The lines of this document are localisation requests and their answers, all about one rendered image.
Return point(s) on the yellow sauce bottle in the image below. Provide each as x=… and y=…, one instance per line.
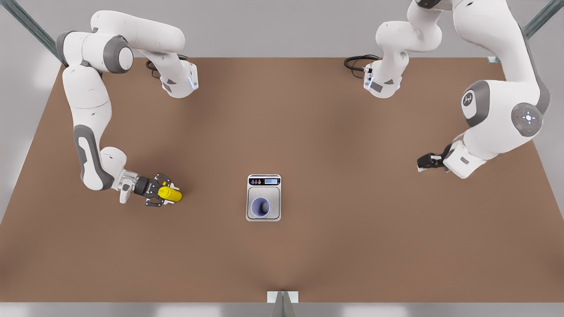
x=170, y=193

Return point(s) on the lavender cup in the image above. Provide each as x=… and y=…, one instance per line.
x=261, y=207

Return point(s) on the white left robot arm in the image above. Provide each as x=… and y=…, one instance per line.
x=498, y=101

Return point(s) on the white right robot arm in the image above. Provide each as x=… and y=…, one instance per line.
x=90, y=97

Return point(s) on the silver digital kitchen scale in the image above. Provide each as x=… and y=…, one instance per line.
x=263, y=197

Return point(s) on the silver frame post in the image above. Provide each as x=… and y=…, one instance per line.
x=531, y=26
x=33, y=28
x=282, y=304

